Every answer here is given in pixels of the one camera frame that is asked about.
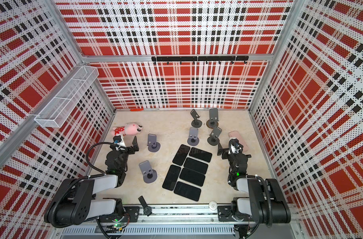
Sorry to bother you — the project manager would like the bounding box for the grey stand far left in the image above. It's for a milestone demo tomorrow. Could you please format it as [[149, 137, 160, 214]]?
[[190, 109, 202, 128]]

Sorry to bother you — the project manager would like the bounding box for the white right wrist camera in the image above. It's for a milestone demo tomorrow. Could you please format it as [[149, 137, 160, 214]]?
[[228, 138, 243, 154]]

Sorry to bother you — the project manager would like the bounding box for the wooden base phone stand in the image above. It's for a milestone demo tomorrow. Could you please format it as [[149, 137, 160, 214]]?
[[206, 108, 219, 129]]

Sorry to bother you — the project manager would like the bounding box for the small black empty stand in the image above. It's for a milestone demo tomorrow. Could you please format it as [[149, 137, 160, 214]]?
[[138, 196, 152, 217]]

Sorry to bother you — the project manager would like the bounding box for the grey round phone stand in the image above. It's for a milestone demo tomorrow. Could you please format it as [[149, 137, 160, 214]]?
[[207, 127, 222, 146]]

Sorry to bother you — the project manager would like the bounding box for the white wire mesh basket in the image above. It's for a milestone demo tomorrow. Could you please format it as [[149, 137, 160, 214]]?
[[34, 65, 99, 128]]

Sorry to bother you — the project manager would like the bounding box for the grey stand base corner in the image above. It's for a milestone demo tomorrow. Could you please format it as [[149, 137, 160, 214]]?
[[187, 127, 199, 146]]

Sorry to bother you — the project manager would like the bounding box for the pink plush toy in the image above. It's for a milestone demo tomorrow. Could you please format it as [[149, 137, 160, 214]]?
[[111, 122, 143, 136]]

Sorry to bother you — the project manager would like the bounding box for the black smartphone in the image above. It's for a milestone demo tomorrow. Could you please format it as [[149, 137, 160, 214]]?
[[174, 181, 201, 202]]

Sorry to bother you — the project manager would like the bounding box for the grey stand front left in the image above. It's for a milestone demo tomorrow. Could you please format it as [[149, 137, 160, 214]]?
[[139, 160, 157, 184]]

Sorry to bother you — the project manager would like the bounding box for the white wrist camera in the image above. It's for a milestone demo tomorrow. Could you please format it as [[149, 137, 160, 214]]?
[[228, 138, 243, 154], [113, 135, 126, 149]]

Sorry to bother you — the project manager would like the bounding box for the black phone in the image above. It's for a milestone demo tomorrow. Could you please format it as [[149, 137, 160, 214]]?
[[172, 144, 190, 166], [162, 165, 181, 191], [184, 157, 208, 175]]

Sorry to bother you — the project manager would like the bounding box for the black hook rail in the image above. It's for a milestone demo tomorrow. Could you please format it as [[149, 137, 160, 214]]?
[[151, 56, 249, 64]]

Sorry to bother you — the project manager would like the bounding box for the pink glasses case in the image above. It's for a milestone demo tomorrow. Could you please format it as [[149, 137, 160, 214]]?
[[228, 130, 249, 152]]

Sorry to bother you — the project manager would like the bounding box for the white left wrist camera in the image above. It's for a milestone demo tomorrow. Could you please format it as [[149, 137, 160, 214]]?
[[113, 135, 126, 149]]

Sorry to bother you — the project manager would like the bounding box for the grey stand near left arm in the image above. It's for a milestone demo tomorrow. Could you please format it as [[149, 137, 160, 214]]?
[[147, 133, 160, 152]]

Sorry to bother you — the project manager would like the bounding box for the white round knob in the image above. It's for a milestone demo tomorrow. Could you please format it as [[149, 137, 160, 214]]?
[[208, 201, 218, 211]]

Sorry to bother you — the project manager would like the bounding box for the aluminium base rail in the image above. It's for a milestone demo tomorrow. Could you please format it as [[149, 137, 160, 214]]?
[[51, 204, 307, 239]]

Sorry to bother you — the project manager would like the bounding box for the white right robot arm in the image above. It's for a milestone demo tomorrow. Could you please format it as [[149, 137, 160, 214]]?
[[217, 139, 292, 227]]

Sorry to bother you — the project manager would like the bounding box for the dark phone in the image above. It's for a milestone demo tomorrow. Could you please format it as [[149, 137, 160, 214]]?
[[189, 147, 212, 162]]

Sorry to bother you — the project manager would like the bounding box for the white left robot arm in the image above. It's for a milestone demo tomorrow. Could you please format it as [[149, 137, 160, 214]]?
[[44, 136, 139, 228]]

